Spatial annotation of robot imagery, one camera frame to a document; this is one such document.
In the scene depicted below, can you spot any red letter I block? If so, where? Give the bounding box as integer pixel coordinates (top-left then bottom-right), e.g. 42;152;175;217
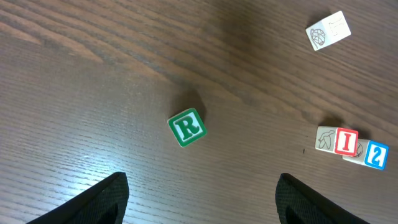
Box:
315;126;359;157

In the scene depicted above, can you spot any blue letter P block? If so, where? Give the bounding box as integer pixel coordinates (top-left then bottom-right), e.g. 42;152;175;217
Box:
305;11;351;51

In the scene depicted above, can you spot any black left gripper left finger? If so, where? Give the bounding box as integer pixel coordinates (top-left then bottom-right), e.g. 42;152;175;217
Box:
28;172;129;224

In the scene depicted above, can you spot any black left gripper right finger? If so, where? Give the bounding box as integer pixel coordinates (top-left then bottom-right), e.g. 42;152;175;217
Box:
275;173;368;224

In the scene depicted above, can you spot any green letter R block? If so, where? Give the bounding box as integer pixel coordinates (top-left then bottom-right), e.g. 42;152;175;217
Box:
167;108;207;147

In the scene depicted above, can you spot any blue number 2 block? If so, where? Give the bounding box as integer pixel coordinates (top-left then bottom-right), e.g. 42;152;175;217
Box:
342;139;389;170

